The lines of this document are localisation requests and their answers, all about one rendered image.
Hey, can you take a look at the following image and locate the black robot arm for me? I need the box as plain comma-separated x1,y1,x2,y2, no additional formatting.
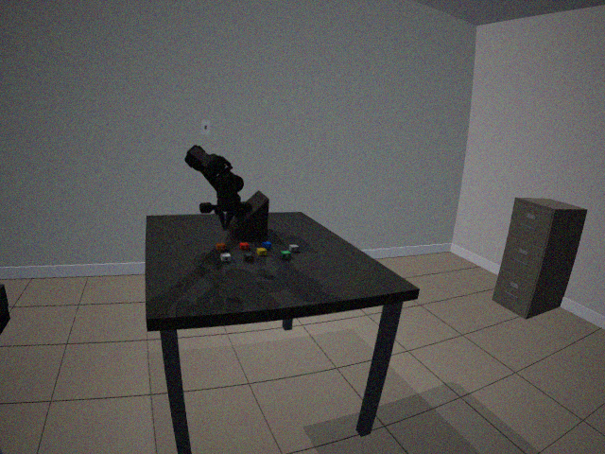
184,145,244,212

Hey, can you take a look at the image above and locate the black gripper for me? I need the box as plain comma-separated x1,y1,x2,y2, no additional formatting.
199,188,252,231

